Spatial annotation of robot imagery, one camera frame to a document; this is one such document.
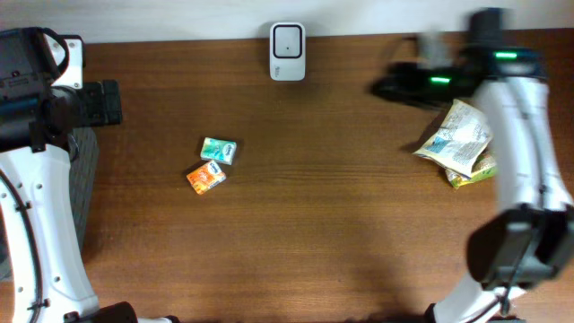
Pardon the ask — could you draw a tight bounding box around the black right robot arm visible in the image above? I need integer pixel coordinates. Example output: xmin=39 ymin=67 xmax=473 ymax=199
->
xmin=371 ymin=7 xmax=573 ymax=322

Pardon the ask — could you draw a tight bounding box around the grey plastic basket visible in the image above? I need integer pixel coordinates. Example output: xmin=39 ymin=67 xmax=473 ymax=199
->
xmin=0 ymin=127 xmax=100 ymax=282

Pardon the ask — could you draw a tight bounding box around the cream snack bag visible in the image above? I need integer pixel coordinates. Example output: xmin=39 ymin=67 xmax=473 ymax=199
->
xmin=413 ymin=100 xmax=492 ymax=178

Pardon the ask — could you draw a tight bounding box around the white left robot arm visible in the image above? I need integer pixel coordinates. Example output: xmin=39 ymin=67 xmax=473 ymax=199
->
xmin=1 ymin=27 xmax=137 ymax=322

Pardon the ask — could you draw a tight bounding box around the white barcode scanner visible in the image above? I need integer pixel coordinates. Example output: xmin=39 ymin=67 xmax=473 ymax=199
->
xmin=269 ymin=22 xmax=307 ymax=82

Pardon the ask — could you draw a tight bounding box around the green tea carton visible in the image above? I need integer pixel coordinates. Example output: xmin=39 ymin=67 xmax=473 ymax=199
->
xmin=445 ymin=149 xmax=498 ymax=189

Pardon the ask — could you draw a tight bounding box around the orange Kleenex tissue pack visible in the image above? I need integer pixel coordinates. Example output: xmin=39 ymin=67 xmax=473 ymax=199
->
xmin=187 ymin=161 xmax=227 ymax=195

